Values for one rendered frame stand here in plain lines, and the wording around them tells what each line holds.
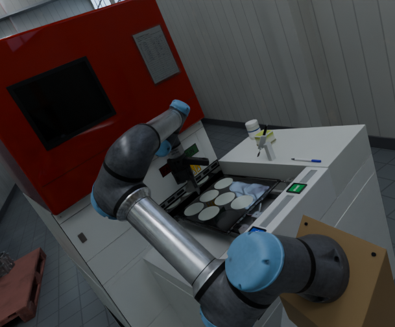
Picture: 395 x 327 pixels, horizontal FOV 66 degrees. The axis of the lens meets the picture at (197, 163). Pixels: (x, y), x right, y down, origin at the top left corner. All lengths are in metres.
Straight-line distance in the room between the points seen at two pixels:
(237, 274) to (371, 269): 0.27
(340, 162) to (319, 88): 2.06
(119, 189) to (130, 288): 0.76
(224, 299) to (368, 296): 0.29
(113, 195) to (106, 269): 0.65
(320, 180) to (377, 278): 0.56
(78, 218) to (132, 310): 0.50
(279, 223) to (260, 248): 0.43
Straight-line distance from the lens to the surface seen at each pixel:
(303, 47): 3.21
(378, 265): 0.72
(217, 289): 0.71
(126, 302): 1.51
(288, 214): 1.06
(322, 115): 3.38
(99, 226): 1.34
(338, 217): 1.35
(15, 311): 3.40
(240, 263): 0.64
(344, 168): 1.36
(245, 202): 1.31
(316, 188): 1.19
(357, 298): 0.75
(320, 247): 0.73
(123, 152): 0.77
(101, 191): 0.83
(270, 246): 0.62
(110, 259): 1.40
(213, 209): 1.36
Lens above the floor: 1.57
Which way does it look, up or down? 20 degrees down
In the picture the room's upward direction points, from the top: 25 degrees counter-clockwise
